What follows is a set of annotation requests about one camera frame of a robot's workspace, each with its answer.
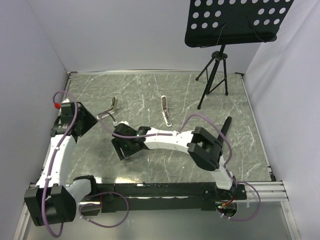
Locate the stapler top part white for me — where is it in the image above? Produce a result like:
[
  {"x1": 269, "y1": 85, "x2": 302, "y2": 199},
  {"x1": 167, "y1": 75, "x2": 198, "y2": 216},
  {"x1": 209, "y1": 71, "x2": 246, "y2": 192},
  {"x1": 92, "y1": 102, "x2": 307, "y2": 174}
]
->
[{"x1": 96, "y1": 96, "x2": 118, "y2": 120}]

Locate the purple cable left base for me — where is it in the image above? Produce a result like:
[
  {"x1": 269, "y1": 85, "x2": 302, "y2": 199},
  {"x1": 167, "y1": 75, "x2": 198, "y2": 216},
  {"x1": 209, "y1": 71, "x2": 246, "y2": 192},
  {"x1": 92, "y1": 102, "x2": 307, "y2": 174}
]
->
[{"x1": 78, "y1": 191, "x2": 130, "y2": 229}]

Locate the black music stand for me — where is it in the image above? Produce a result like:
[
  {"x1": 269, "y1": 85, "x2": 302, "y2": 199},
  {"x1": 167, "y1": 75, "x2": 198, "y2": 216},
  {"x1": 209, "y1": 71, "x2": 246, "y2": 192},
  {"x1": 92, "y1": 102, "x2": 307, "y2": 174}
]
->
[{"x1": 184, "y1": 0, "x2": 293, "y2": 102}]

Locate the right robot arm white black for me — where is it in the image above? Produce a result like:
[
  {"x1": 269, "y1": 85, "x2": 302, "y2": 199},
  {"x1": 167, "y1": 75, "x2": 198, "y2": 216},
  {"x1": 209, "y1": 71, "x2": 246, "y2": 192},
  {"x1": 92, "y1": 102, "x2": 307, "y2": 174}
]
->
[{"x1": 111, "y1": 123, "x2": 236, "y2": 199}]

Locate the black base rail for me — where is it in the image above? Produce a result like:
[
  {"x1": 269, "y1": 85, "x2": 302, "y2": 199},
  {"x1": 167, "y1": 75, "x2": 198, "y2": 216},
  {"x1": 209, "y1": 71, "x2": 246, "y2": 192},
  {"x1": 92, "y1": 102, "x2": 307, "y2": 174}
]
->
[{"x1": 75, "y1": 182, "x2": 247, "y2": 216}]

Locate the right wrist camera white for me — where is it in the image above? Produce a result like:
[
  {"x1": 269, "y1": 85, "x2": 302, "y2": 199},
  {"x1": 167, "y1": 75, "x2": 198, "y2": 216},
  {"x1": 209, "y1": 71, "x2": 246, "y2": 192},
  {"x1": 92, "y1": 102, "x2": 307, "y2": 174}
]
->
[{"x1": 118, "y1": 120, "x2": 130, "y2": 126}]

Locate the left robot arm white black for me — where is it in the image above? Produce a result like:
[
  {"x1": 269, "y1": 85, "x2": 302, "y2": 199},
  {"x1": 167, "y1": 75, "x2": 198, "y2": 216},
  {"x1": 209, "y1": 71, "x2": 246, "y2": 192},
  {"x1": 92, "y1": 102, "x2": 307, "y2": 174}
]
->
[{"x1": 24, "y1": 99, "x2": 99, "y2": 226}]

